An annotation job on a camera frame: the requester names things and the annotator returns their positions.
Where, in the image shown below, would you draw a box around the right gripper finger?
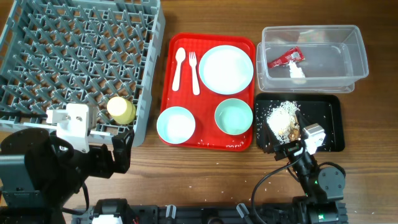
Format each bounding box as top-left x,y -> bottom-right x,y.
262,120 -> 280,153
295,110 -> 311,141

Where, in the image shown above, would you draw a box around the rice and food scraps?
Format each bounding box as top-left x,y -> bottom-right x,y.
266,101 -> 300,144

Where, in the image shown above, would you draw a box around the yellow plastic cup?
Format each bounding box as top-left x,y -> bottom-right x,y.
106,96 -> 136,124

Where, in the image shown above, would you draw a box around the green bowl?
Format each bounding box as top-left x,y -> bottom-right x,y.
214,98 -> 253,136

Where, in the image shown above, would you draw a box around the white napkin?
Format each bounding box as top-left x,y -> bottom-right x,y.
289,61 -> 307,85

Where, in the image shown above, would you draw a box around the red sauce packet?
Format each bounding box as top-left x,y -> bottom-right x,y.
267,46 -> 305,68

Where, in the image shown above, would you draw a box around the white plastic spoon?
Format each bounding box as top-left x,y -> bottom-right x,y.
172,47 -> 186,91

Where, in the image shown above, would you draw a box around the white plastic fork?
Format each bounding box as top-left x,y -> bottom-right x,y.
189,52 -> 200,95

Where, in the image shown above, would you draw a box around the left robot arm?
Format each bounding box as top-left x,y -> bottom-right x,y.
1,128 -> 134,223

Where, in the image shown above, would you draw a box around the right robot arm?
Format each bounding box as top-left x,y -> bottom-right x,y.
253,111 -> 348,223

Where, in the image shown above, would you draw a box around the black waste tray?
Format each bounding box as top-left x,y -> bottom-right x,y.
254,93 -> 345,152

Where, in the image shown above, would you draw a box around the grey dishwasher rack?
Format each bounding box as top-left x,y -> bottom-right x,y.
1,0 -> 165,146

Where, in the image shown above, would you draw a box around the light blue small bowl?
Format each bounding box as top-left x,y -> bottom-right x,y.
156,106 -> 196,144

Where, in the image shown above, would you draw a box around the clear plastic bin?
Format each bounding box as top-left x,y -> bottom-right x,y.
256,25 -> 369,93

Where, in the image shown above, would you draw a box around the red plastic tray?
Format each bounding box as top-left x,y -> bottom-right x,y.
160,33 -> 256,152

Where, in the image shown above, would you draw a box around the light blue plate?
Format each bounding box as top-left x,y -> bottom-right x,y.
198,45 -> 254,95

